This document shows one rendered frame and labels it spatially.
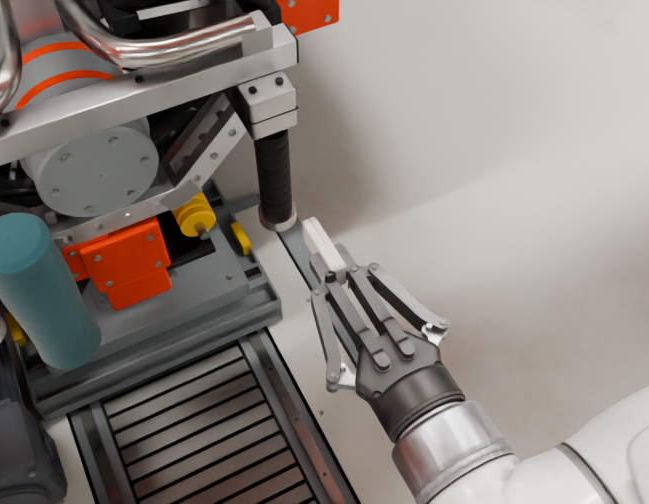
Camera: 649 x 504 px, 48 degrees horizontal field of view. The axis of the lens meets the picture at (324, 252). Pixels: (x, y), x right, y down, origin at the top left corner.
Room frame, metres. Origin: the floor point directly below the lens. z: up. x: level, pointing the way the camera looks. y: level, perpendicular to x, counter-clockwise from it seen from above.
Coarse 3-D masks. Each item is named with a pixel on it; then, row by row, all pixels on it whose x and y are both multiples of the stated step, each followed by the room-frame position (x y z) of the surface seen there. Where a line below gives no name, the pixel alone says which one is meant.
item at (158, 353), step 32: (224, 224) 0.97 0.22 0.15; (256, 256) 0.87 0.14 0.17; (256, 288) 0.80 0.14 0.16; (192, 320) 0.73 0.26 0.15; (224, 320) 0.73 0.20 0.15; (256, 320) 0.74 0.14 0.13; (32, 352) 0.66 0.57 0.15; (128, 352) 0.66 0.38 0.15; (160, 352) 0.65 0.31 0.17; (192, 352) 0.67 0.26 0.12; (32, 384) 0.59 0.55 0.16; (64, 384) 0.59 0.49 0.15; (96, 384) 0.59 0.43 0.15; (128, 384) 0.61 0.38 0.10
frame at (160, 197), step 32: (224, 96) 0.76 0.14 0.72; (192, 128) 0.74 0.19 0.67; (224, 128) 0.72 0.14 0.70; (160, 160) 0.73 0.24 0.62; (192, 160) 0.70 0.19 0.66; (160, 192) 0.67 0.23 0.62; (192, 192) 0.68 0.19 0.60; (64, 224) 0.61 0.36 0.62; (96, 224) 0.62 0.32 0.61; (128, 224) 0.64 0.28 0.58
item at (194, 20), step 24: (168, 0) 0.81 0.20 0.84; (192, 0) 0.82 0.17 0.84; (216, 0) 0.83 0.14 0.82; (144, 24) 0.97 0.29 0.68; (168, 24) 0.93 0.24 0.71; (192, 24) 0.89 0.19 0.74; (168, 120) 0.78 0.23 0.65; (0, 168) 0.70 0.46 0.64; (0, 192) 0.65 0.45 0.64; (24, 192) 0.66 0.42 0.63
